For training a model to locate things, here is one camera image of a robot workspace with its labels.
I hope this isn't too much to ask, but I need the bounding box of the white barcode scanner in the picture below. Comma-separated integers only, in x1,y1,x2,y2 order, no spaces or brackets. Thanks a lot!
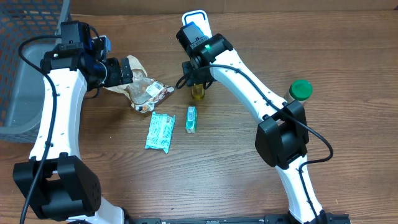
182,9,213,38

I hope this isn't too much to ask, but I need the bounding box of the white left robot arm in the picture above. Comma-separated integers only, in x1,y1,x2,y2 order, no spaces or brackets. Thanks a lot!
13,21,132,223

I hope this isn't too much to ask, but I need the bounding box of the light teal snack packet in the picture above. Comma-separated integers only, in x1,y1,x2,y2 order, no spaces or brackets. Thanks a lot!
145,111,175,154

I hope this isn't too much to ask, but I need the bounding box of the green-capped white bottle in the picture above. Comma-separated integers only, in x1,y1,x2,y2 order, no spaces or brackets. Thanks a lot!
284,80,313,105

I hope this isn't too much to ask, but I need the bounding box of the yellow Vim dish soap bottle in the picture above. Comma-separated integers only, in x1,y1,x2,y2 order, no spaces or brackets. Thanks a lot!
192,84,205,100

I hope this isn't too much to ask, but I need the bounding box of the dark grey plastic basket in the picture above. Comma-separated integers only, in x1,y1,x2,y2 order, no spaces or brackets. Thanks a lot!
1,0,70,142

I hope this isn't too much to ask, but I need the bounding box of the small teal white box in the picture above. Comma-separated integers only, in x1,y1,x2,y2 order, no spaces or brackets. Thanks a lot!
185,106,197,134

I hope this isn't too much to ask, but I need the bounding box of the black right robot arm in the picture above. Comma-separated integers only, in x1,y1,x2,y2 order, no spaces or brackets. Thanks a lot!
176,22,326,223

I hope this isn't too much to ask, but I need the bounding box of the cream brown bread bag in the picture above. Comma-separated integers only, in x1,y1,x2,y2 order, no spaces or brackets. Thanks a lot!
106,55,175,113

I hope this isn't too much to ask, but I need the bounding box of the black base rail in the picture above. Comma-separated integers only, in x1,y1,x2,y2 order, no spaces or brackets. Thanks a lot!
131,213,351,224

